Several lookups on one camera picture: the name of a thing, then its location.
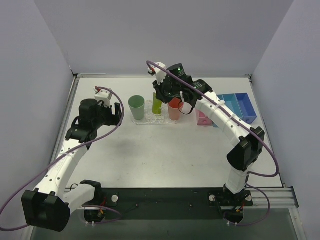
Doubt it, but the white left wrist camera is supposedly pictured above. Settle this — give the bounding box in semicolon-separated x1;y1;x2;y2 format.
94;88;113;108

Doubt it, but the yellow toothpaste tube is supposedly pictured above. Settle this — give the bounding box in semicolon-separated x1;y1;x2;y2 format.
155;106;163;115
152;92;162;115

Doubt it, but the light blue organizer box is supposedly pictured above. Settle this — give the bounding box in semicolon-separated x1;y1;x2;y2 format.
217;93;244;120

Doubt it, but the large clear textured tray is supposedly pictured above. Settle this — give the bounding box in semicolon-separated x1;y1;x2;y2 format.
130;100;180;125

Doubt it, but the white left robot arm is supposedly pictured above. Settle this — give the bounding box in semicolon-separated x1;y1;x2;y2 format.
21;99;123;232

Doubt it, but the orange plastic cup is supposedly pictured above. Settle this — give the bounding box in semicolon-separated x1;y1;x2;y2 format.
167;97;184;121

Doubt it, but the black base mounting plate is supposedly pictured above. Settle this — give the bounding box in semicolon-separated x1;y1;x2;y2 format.
83;187;253;223

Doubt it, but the aluminium rail frame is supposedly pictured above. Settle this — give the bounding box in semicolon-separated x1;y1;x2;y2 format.
248;187;300;209

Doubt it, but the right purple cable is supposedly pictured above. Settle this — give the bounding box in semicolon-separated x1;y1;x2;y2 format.
145;60;280;227

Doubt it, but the green plastic cup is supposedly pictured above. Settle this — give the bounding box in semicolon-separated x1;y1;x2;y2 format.
128;95;145;121

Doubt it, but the pink organizer box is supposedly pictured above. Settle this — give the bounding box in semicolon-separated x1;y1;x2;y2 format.
195;109;213;126

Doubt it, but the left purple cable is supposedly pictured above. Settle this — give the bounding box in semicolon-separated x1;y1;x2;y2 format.
0;86;125;231

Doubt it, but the purple cable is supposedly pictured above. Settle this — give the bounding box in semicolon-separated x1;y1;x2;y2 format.
145;60;280;227
0;86;125;231

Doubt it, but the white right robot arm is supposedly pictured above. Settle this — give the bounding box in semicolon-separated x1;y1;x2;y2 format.
148;62;265;195

